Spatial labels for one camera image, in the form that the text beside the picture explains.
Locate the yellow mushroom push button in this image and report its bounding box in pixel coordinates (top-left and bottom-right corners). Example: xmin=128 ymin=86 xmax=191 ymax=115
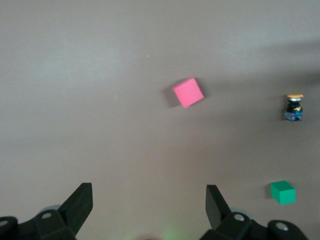
xmin=284 ymin=93 xmax=305 ymax=122

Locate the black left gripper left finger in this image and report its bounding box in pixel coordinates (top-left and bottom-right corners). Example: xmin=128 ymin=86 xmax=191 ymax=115
xmin=33 ymin=182 xmax=94 ymax=240

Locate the green foam cube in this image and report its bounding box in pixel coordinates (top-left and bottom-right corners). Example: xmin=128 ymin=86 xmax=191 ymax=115
xmin=270 ymin=180 xmax=297 ymax=206

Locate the pink foam cube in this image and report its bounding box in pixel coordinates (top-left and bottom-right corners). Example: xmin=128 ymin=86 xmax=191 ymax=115
xmin=171 ymin=77 xmax=205 ymax=109

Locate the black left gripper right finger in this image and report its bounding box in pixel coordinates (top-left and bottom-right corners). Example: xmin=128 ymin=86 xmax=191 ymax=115
xmin=201 ymin=184 xmax=254 ymax=240

